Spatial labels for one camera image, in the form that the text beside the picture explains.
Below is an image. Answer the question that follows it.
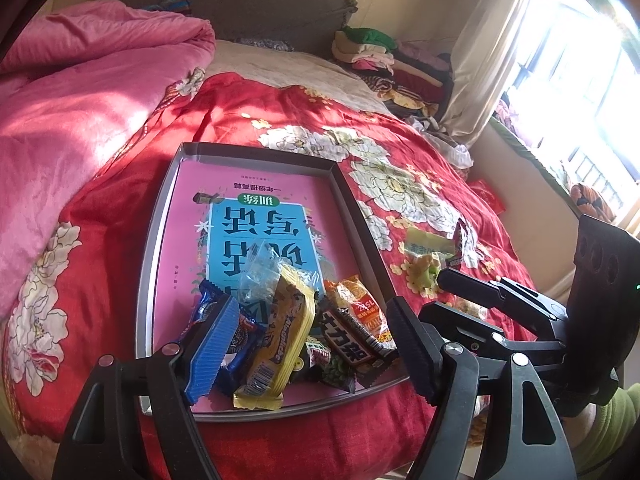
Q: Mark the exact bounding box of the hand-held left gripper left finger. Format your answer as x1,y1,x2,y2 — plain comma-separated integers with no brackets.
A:
52,294,241,480

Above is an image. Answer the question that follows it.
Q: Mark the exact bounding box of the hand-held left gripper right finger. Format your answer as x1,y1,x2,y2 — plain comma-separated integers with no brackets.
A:
385,297,576,480

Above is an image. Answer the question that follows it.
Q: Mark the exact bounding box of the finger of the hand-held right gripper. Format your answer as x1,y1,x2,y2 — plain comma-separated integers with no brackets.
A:
437,266,571,344
417,302,567,364

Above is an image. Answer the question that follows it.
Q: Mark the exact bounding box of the blue cookie packet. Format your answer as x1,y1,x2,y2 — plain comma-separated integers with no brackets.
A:
182,280,268,396

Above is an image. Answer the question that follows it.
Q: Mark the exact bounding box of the brown chocolate bar packet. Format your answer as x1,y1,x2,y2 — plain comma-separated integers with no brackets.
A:
317,305,406,388

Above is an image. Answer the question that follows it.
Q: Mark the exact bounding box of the light green snack packet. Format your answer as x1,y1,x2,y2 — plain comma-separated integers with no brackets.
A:
410,252,451,298

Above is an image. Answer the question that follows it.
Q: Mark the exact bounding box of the orange snack packet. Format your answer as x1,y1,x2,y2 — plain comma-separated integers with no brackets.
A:
324,274,396,356

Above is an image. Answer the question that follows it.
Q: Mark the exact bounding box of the yellow wafer packet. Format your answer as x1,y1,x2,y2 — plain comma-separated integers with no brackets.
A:
233,265,317,411

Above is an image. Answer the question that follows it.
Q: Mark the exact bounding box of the green pea snack packet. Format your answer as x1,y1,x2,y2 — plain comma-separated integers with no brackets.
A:
295,335,357,393

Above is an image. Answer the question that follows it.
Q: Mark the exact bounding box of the clear plastic snack packet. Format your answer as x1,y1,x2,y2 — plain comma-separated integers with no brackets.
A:
237,252,283,311

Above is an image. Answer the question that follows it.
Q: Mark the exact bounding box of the person's right forearm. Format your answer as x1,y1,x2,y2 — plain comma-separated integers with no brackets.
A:
565,382,640,480

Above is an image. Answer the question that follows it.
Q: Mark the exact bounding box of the beige snack packet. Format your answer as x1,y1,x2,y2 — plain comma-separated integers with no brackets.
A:
452,296,488,321
467,395,490,448

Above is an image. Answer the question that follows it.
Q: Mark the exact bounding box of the brown edged snack packet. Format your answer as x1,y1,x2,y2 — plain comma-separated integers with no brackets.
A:
450,219,483,268

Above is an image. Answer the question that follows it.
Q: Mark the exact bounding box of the green clear snack packet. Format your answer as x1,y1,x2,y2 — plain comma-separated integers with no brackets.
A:
404,227,456,261

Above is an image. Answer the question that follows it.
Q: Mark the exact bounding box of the red envelope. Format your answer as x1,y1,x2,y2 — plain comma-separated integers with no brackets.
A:
467,180,506,211

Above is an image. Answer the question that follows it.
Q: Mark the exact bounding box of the orange patterned cushion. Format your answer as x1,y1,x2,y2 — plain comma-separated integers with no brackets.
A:
570,182,618,221

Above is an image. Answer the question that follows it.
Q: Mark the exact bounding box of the pink and blue book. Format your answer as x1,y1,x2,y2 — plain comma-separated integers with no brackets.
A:
150,160,396,413

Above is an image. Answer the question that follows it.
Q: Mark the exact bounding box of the green window seat cover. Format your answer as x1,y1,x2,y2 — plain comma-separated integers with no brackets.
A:
490,115,571,196

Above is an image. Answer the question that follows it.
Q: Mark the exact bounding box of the white crumpled cloth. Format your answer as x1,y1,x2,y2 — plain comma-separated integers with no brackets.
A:
405,115,473,168

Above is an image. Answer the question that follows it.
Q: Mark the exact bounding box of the red floral blanket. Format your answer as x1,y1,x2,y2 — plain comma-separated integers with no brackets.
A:
0,72,538,480

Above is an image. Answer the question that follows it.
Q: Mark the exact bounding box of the cream curtain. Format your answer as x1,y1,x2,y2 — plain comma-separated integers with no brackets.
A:
440,0,546,148

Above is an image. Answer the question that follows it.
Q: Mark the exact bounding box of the pile of folded clothes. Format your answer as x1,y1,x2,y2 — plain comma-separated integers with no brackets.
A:
332,25,456,121

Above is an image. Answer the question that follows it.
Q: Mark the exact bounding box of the window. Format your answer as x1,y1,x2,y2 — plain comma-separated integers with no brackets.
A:
500,0,640,186

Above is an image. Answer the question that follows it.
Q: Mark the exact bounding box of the pink quilt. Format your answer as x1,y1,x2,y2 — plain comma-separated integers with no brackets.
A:
0,0,217,321

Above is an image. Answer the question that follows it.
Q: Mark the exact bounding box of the beige bed sheet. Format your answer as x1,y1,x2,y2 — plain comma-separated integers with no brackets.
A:
205,40,391,116

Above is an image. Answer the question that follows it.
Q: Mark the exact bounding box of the dark patterned cloth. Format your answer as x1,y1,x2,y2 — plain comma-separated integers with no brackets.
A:
235,37,293,52

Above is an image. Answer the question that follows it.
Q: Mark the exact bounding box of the grey padded headboard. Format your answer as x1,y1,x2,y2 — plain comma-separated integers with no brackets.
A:
100,0,358,56

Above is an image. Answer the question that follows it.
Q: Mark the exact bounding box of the teal patterned cloth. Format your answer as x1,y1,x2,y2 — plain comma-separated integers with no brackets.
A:
140,0,193,16

